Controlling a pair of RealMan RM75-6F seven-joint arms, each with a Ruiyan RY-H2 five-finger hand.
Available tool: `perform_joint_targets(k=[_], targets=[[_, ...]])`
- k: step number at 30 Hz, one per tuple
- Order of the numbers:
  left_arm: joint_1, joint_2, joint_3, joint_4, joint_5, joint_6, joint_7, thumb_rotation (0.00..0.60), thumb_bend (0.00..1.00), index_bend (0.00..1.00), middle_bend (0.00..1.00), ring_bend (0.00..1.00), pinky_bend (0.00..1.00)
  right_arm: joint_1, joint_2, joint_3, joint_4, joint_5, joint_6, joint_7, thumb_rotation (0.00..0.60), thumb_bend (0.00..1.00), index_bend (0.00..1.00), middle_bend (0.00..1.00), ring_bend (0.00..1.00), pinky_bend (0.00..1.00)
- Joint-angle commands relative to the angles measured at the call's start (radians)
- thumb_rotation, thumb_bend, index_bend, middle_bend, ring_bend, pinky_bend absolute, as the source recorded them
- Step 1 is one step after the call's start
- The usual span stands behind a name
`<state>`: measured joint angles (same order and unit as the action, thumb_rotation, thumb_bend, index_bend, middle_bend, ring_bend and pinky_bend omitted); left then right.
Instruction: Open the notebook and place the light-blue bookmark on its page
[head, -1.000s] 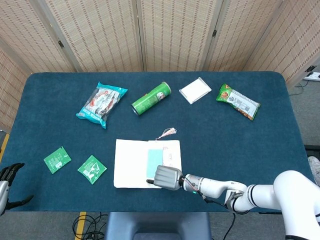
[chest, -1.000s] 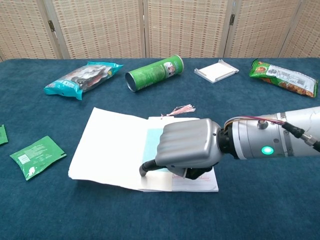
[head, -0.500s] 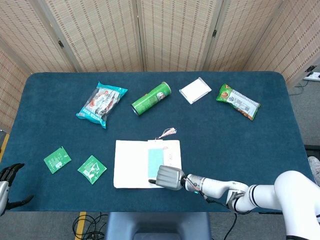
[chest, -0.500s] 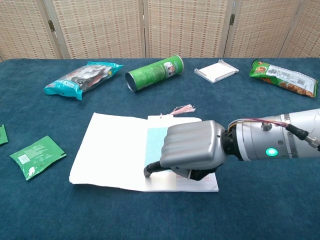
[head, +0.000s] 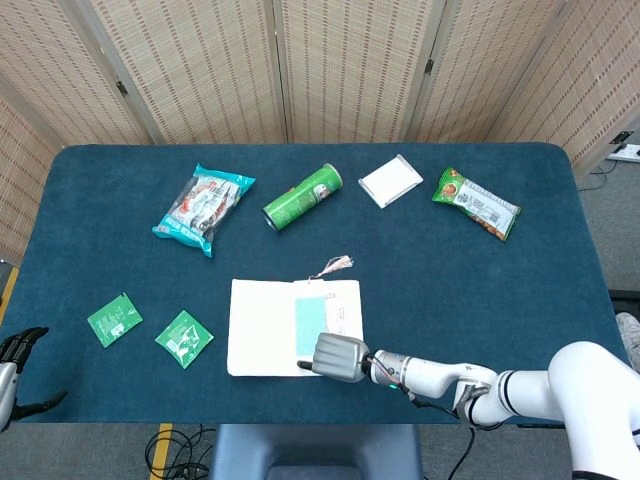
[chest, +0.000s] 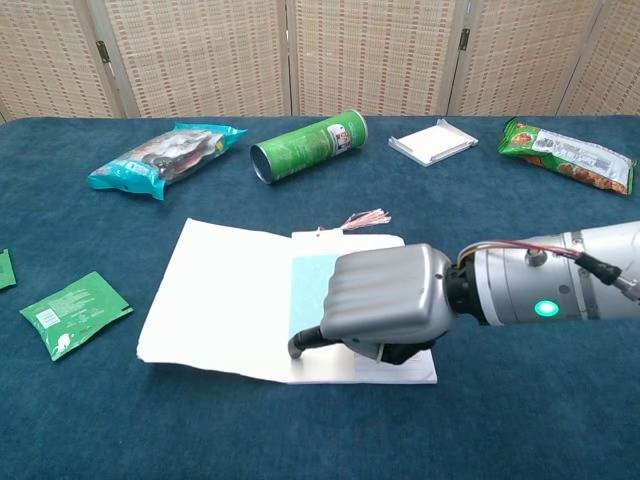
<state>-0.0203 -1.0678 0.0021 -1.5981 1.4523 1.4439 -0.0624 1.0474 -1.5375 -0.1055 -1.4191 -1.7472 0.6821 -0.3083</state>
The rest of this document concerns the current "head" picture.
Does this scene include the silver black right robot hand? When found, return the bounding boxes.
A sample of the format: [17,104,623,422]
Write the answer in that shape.
[296,332,372,384]

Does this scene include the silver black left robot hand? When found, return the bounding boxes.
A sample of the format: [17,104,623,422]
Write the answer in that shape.
[0,326,69,432]

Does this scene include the teal white tasselled bookmark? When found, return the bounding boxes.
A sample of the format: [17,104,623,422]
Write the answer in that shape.
[292,255,355,354]

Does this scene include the yellow and white notebook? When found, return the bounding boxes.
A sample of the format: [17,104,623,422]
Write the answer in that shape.
[227,278,365,377]

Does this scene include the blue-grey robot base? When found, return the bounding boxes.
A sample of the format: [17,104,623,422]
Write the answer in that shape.
[208,423,425,480]

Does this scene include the green square sachet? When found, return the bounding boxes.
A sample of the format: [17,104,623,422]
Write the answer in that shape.
[154,309,215,370]
[86,292,144,349]

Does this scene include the green chips can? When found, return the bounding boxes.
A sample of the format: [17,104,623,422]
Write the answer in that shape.
[261,163,345,233]

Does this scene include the blue felt table cover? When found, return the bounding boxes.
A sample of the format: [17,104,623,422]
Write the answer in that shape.
[9,143,640,426]

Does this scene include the white plastic tray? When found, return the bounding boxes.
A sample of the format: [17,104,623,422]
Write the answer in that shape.
[357,153,425,210]

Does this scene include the teal snack bag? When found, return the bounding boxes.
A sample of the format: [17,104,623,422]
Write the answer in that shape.
[151,162,257,259]

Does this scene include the green printed snack bag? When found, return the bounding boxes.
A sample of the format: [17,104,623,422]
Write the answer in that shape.
[431,166,522,243]

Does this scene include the grey sneaker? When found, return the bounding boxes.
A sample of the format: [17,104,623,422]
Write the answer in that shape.
[614,312,640,351]

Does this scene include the woven folding screen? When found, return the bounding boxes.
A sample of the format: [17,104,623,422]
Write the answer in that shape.
[0,0,640,266]

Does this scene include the white power strip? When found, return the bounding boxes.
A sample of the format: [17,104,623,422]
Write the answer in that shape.
[606,143,640,162]

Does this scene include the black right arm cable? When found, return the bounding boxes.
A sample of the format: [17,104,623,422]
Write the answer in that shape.
[407,393,477,480]

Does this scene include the black floor cables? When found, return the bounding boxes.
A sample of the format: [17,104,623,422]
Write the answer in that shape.
[144,424,216,480]

